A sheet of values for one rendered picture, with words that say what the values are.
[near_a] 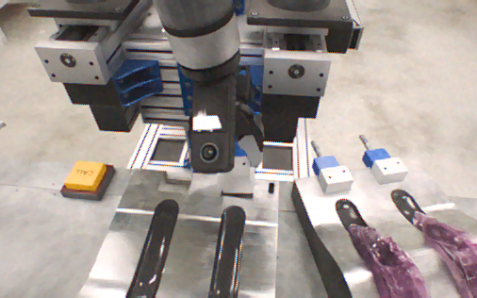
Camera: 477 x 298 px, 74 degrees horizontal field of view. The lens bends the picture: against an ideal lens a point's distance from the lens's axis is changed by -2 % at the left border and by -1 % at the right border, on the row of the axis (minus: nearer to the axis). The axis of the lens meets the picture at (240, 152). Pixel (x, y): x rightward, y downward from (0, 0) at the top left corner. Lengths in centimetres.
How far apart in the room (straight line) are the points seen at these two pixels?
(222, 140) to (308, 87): 39
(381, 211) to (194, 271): 33
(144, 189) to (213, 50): 31
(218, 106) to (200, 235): 22
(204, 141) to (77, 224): 39
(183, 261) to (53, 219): 31
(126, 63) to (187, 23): 57
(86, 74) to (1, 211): 33
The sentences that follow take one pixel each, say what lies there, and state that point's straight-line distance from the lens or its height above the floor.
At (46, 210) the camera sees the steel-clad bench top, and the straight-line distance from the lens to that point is 73.
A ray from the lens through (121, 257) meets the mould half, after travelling 51.
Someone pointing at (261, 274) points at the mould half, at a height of 88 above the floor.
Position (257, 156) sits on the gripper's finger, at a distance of 47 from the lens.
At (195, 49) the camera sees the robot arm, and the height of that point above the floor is 117.
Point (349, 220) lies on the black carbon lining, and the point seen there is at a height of 85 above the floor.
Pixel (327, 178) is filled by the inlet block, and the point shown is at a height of 88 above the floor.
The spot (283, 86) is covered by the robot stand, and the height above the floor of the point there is 93.
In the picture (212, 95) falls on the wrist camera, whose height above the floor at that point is 111.
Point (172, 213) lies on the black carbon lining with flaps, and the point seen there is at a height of 89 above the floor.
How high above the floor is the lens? 132
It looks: 46 degrees down
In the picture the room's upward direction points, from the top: straight up
